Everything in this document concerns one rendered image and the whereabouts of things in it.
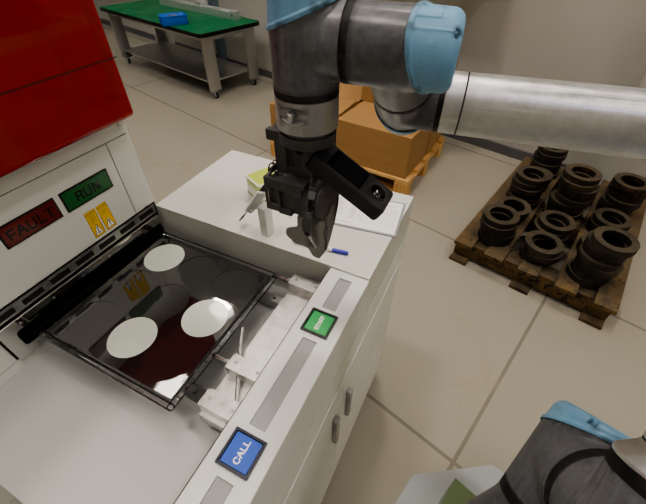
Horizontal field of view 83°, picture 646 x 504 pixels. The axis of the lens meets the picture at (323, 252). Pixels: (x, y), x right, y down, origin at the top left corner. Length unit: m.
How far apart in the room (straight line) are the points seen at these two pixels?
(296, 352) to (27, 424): 0.55
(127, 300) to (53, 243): 0.19
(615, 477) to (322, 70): 0.46
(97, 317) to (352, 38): 0.78
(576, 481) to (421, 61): 0.44
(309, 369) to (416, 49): 0.51
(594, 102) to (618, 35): 2.77
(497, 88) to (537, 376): 1.65
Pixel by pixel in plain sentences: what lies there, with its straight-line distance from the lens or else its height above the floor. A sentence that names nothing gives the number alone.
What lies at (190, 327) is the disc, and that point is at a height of 0.90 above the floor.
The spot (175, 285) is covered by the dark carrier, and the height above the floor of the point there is 0.90.
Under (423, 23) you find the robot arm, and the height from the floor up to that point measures 1.48.
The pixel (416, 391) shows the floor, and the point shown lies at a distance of 1.77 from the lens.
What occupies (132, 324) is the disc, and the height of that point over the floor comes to 0.90.
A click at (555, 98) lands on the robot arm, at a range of 0.51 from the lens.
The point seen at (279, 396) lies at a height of 0.96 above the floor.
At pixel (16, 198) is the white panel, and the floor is 1.16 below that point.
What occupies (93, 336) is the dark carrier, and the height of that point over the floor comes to 0.90.
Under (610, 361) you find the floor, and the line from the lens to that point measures 2.25.
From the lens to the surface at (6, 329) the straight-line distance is 0.98.
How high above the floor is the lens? 1.55
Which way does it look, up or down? 43 degrees down
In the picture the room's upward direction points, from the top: straight up
